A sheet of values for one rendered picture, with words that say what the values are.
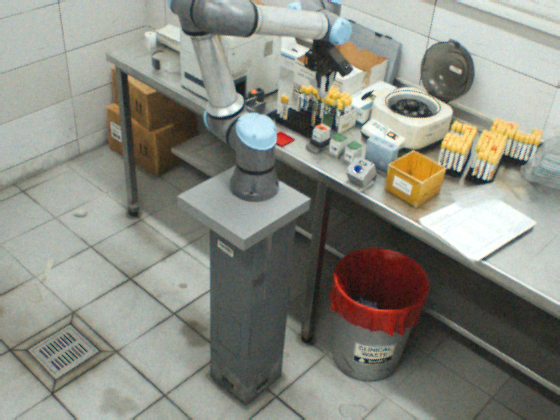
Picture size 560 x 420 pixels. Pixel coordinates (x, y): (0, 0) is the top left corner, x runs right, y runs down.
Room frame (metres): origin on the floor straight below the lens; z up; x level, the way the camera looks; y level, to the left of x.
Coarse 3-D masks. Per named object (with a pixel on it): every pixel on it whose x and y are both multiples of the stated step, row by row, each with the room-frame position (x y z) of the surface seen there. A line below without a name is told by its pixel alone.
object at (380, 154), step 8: (376, 136) 2.00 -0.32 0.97; (368, 144) 1.97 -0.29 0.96; (376, 144) 1.95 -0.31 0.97; (384, 144) 1.95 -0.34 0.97; (392, 144) 1.95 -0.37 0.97; (368, 152) 1.97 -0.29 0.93; (376, 152) 1.95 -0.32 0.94; (384, 152) 1.93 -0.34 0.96; (392, 152) 1.92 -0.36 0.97; (368, 160) 1.97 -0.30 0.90; (376, 160) 1.95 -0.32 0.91; (384, 160) 1.93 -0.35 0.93; (392, 160) 1.92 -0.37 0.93; (376, 168) 1.94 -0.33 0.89; (384, 168) 1.93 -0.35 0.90; (384, 176) 1.90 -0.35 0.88
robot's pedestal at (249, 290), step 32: (288, 224) 1.72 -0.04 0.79; (224, 256) 1.68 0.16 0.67; (256, 256) 1.61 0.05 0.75; (288, 256) 1.73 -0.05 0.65; (224, 288) 1.68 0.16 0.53; (256, 288) 1.62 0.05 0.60; (288, 288) 1.74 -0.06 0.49; (224, 320) 1.68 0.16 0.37; (256, 320) 1.62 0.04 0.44; (224, 352) 1.68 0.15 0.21; (256, 352) 1.63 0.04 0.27; (224, 384) 1.67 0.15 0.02; (256, 384) 1.64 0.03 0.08
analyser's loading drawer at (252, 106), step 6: (246, 102) 2.23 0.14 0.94; (252, 102) 2.25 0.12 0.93; (258, 102) 2.26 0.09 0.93; (264, 102) 2.23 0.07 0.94; (246, 108) 2.22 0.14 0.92; (252, 108) 2.23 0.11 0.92; (258, 108) 2.21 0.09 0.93; (264, 108) 2.23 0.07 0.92; (276, 108) 2.21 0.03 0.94; (264, 114) 2.16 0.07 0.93; (270, 114) 2.18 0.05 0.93; (276, 114) 2.20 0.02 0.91
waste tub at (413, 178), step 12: (408, 156) 1.90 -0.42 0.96; (420, 156) 1.90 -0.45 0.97; (396, 168) 1.86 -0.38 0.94; (408, 168) 1.92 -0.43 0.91; (420, 168) 1.90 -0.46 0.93; (432, 168) 1.87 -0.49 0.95; (444, 168) 1.83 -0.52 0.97; (396, 180) 1.81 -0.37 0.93; (408, 180) 1.78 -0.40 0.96; (420, 180) 1.89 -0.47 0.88; (432, 180) 1.79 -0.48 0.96; (396, 192) 1.80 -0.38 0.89; (408, 192) 1.77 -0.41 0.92; (420, 192) 1.75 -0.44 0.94; (432, 192) 1.80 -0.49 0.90; (420, 204) 1.76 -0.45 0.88
